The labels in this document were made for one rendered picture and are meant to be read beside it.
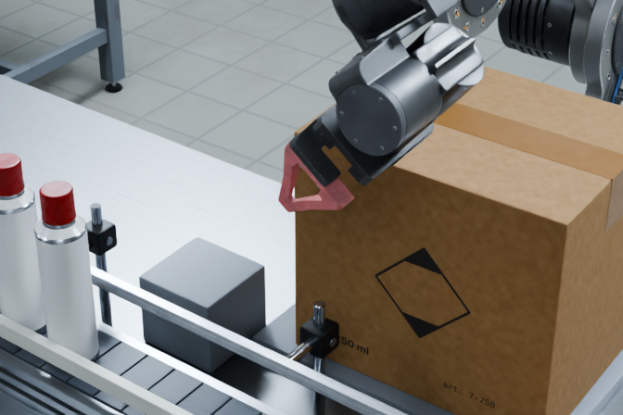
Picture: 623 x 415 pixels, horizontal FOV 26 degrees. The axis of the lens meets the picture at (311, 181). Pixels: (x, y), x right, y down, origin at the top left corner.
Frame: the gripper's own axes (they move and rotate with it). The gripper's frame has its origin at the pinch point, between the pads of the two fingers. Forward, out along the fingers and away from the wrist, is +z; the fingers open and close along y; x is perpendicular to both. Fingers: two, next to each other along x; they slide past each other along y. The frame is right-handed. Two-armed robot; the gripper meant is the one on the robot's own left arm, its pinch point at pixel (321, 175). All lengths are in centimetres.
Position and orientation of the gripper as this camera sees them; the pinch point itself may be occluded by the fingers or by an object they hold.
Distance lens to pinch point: 116.5
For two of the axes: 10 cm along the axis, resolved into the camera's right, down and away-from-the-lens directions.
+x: 6.5, 7.6, -0.4
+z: -5.2, 4.7, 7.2
